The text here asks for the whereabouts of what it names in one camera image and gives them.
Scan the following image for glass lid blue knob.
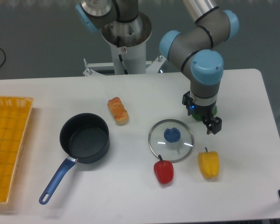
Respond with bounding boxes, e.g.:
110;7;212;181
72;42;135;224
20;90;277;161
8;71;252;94
148;119;195;163

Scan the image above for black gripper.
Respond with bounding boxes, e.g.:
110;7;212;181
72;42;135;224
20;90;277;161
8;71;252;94
182;91;222;135

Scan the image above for green object under gripper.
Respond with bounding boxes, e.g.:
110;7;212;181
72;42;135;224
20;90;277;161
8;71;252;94
192;106;217;121

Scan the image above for toy bread pastry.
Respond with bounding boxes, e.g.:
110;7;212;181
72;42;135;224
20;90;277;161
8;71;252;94
107;97;129;125

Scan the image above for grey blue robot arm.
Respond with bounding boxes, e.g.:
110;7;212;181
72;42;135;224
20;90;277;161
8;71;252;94
76;0;239;134

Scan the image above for dark pot blue handle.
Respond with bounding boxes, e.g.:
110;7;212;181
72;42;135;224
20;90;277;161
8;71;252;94
39;113;110;205

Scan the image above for red bell pepper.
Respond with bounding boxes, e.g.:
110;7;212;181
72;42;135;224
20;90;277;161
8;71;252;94
154;154;174;184

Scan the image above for yellow bell pepper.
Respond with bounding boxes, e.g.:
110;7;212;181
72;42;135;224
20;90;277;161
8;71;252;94
198;147;220;179

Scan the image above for yellow wicker basket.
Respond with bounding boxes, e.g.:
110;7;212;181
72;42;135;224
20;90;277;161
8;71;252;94
0;96;34;204

